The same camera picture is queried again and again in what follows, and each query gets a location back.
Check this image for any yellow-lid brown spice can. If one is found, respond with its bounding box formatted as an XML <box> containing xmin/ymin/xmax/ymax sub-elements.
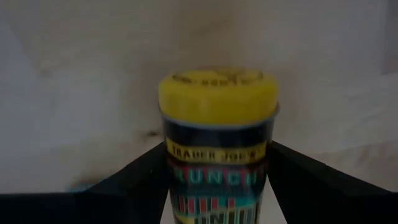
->
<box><xmin>157</xmin><ymin>65</ymin><xmax>280</xmax><ymax>224</ymax></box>

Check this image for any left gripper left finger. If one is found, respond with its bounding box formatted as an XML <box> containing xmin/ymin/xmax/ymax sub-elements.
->
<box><xmin>0</xmin><ymin>142</ymin><xmax>171</xmax><ymax>224</ymax></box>

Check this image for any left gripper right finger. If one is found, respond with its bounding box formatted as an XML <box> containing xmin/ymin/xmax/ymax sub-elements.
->
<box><xmin>267</xmin><ymin>140</ymin><xmax>398</xmax><ymax>224</ymax></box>

